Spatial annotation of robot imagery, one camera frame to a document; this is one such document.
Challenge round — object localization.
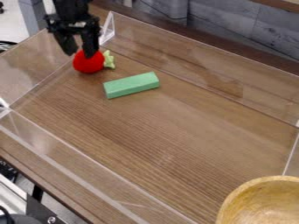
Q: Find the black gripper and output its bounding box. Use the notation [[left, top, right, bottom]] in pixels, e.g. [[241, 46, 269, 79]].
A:
[[45, 14, 102, 58]]

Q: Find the red plush fruit green stem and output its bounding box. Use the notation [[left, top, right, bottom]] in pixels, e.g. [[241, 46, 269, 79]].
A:
[[73, 50, 117, 74]]

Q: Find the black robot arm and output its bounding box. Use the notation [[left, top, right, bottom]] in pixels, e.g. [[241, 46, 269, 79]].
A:
[[45, 0, 101, 58]]

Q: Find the grey table leg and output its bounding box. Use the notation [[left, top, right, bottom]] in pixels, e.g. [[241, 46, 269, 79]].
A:
[[18, 0, 47, 36]]

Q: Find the green rectangular block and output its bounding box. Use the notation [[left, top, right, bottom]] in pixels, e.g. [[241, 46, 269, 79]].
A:
[[103, 72, 161, 99]]

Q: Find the black metal base device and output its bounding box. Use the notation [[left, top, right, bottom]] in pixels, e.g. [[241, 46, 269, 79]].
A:
[[0, 199, 69, 224]]

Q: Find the wooden bowl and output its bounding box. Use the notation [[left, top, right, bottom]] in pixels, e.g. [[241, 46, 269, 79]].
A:
[[215, 176, 299, 224]]

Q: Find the clear acrylic corner bracket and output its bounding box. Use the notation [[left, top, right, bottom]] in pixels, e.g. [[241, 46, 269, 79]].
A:
[[99, 11, 117, 46]]

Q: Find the black cable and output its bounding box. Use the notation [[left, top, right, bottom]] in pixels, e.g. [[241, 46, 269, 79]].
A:
[[0, 205, 17, 224]]

